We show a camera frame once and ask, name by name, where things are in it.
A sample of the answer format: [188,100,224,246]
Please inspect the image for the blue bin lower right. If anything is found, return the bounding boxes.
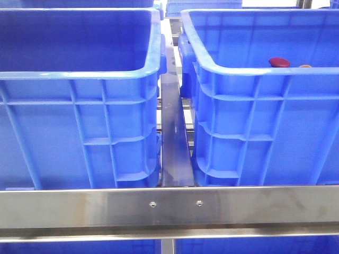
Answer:
[176,235,338,253]

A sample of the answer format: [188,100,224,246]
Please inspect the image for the steel front rack rail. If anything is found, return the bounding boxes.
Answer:
[1,185,338,242]

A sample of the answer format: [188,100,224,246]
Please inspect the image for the blue bin front left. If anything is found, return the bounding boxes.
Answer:
[1,8,166,191]

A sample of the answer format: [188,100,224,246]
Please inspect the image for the blue bin front right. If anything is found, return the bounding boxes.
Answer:
[179,9,338,186]

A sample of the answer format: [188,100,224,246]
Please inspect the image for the red mushroom push button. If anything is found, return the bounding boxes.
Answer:
[269,57,290,68]

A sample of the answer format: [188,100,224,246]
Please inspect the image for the blue bin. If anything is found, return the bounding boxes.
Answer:
[1,240,161,253]
[176,235,338,253]
[179,9,338,186]
[1,0,164,20]
[1,8,166,191]
[166,0,243,17]

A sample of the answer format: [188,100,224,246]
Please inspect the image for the blue bin rear right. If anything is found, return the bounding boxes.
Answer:
[166,0,243,17]

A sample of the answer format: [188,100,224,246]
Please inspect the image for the blue bin rear left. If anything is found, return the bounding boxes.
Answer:
[1,0,164,20]

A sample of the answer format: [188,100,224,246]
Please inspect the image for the blue bin lower left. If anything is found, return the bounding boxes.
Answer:
[1,240,161,253]

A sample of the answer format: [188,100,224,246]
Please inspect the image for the steel centre divider bar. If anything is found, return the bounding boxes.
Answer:
[161,34,194,187]

